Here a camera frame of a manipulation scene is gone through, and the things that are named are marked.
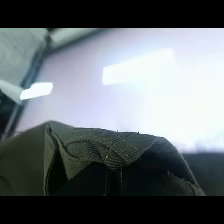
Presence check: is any olive green shirt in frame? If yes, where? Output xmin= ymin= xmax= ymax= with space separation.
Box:
xmin=0 ymin=120 xmax=206 ymax=197

